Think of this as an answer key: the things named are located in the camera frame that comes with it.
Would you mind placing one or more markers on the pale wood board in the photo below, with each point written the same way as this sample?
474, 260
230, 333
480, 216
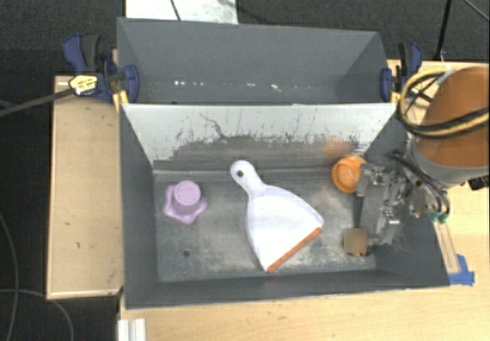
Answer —
86, 197

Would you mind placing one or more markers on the orange plastic cup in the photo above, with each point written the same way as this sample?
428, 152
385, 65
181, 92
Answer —
346, 174

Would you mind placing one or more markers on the black cylinder on white bracket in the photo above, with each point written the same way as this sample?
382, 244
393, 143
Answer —
480, 183

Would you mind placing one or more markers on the small beige box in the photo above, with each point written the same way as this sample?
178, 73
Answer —
355, 241

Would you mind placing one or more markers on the grey metal bin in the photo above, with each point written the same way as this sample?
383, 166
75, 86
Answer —
229, 63

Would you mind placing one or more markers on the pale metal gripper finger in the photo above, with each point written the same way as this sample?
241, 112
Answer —
370, 217
387, 232

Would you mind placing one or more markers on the white dustpan with orange edge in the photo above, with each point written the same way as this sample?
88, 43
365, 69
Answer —
277, 220

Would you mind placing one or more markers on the purple plastic cup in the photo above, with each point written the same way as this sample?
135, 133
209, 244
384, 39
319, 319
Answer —
184, 199

